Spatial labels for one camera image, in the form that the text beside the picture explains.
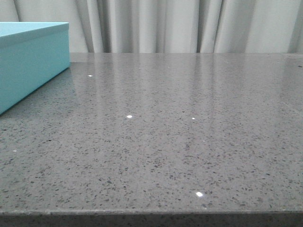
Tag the light blue storage box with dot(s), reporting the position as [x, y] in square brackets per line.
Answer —
[31, 54]

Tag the grey pleated curtain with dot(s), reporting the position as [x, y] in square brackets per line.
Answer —
[169, 26]

